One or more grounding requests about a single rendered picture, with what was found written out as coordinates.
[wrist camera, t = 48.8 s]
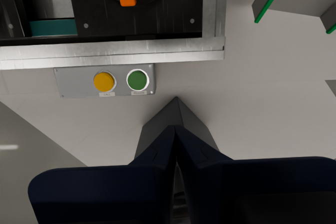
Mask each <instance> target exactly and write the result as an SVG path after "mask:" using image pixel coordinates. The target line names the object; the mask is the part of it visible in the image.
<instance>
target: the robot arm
mask: <svg viewBox="0 0 336 224"><path fill-rule="evenodd" d="M176 159H177V161H176ZM27 193H28V197H29V200H30V203H31V206H32V208H33V211H34V214H35V216H36V219H37V222H38V224H336V160H334V159H331V158H328V157H323V156H302V157H281V158H259V159H238V160H234V159H232V158H230V157H228V156H226V155H225V154H223V153H221V152H219V151H218V150H216V149H214V148H213V147H211V146H210V145H209V144H207V143H206V142H204V141H203V140H202V139H200V138H199V137H197V136H196V135H195V134H193V133H192V132H190V131H189V130H188V129H186V128H185V127H183V126H182V125H180V124H179V125H168V126H167V127H166V128H165V129H164V130H163V131H162V132H161V133H160V134H159V135H158V137H157V138H156V139H155V140H154V141H153V142H152V143H151V144H150V145H149V146H148V147H147V148H146V149H145V150H144V151H143V152H142V153H141V154H140V155H139V156H138V157H136V158H135V159H134V160H133V161H132V162H130V163H129V164H128V165H109V166H88V167H66V168H54V169H49V170H47V171H44V172H42V173H40V174H38V175H37V176H35V177H34V178H33V179H32V180H31V182H30V183H29V185H28V189H27Z"/></svg>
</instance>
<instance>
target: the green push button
mask: <svg viewBox="0 0 336 224"><path fill-rule="evenodd" d="M127 82H128V85H129V86H130V87H131V88H132V89H133V90H137V91H138V90H142V89H143V88H144V87H145V86H146V84H147V77H146V75H145V74H144V73H143V72H141V71H133V72H132V73H131V74H130V75H129V76H128V78H127Z"/></svg>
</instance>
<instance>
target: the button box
mask: <svg viewBox="0 0 336 224"><path fill-rule="evenodd" d="M134 71H140V72H142V73H144V74H145V75H146V78H147V83H146V86H145V87H144V88H143V89H141V90H134V89H132V88H131V87H130V86H129V84H128V76H129V75H130V74H131V73H132V72H134ZM53 72H54V76H55V80H56V84H57V88H58V92H59V96H60V98H61V99H74V98H95V97H117V96H138V95H154V94H155V92H156V87H157V86H156V71H155V63H154V62H152V63H131V64H109V65H87V66H65V67H54V68H53ZM100 73H108V74H110V75H111V76H112V77H113V79H114V86H113V88H112V89H111V90H109V91H106V92H103V91H100V90H98V89H97V88H96V87H95V85H94V78H95V76H96V75H97V74H100Z"/></svg>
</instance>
